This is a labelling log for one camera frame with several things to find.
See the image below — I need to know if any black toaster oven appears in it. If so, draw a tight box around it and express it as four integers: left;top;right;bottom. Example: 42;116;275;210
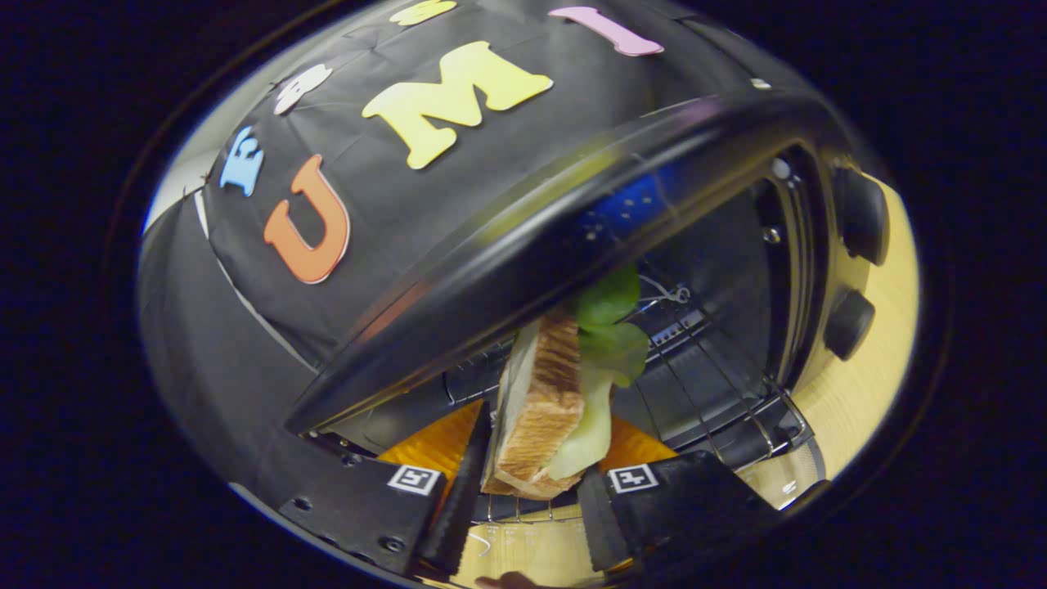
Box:
285;90;892;524

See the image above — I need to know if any toast and lettuce sandwich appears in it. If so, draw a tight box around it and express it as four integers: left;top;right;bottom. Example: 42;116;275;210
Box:
481;262;651;501

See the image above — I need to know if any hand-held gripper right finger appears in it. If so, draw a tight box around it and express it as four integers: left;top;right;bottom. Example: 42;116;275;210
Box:
577;417;778;573

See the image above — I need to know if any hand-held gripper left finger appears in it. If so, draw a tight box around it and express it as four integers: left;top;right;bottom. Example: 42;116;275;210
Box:
278;401;496;578

